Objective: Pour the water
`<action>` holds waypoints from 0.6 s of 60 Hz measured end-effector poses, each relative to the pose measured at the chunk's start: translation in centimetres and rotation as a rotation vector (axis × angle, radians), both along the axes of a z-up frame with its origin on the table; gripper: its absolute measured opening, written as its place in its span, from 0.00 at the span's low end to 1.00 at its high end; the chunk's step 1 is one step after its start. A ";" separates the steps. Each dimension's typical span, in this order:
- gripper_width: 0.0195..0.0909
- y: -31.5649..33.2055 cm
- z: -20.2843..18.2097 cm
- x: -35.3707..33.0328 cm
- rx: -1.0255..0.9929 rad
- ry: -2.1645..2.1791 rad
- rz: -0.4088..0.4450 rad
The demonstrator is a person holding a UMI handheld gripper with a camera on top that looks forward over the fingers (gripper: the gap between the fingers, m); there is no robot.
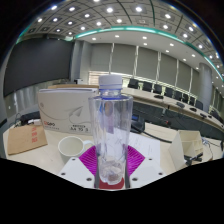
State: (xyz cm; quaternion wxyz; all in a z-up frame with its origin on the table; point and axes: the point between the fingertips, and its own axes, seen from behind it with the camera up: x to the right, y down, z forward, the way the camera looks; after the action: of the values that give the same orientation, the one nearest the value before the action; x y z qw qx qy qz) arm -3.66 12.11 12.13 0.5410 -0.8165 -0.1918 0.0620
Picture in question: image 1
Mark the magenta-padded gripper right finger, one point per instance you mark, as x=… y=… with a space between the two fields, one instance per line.
x=146 y=170

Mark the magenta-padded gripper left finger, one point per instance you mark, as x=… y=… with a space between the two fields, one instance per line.
x=78 y=171

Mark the clear plastic water bottle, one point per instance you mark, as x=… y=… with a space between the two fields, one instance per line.
x=110 y=133

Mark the white ceramic mug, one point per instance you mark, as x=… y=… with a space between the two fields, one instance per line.
x=70 y=150

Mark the open white cardboard box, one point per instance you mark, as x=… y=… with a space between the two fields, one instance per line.
x=181 y=146

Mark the black stapler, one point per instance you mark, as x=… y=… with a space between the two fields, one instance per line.
x=195 y=159

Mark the white paper carton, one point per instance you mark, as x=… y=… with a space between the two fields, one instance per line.
x=63 y=111

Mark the flat brown cardboard sheet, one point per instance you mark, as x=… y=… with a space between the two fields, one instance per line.
x=23 y=140

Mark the long curved conference desk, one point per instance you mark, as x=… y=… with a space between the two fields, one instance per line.
x=156 y=101

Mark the row of black office chairs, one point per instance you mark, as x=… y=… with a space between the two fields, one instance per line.
x=166 y=91

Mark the group of ceiling lights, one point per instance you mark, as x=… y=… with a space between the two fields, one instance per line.
x=110 y=10

